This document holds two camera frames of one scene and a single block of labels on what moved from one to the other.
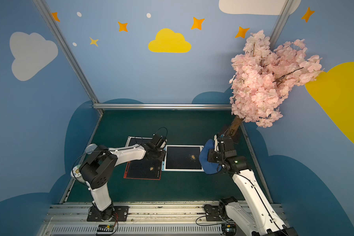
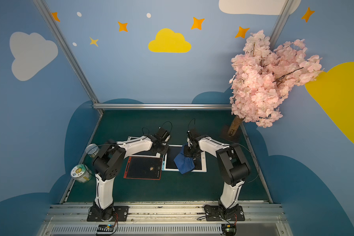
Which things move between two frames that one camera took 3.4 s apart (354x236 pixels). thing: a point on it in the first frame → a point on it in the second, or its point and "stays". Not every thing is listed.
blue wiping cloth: [208, 167] → [185, 164]
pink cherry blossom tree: [262, 77] stays
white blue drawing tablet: [182, 158] stays
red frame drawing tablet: [145, 168] stays
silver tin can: [90, 148] stays
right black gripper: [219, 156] → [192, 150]
